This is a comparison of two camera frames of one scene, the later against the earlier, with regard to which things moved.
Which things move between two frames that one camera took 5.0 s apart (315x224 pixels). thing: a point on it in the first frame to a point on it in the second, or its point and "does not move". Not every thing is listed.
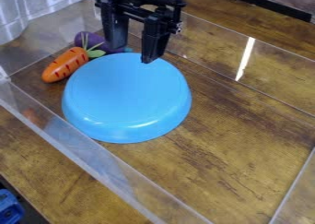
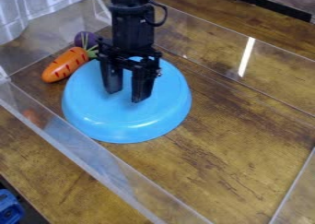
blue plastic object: (11, 211) does not move
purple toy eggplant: (94, 41) does not move
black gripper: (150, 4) to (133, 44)
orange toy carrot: (71, 60) does not move
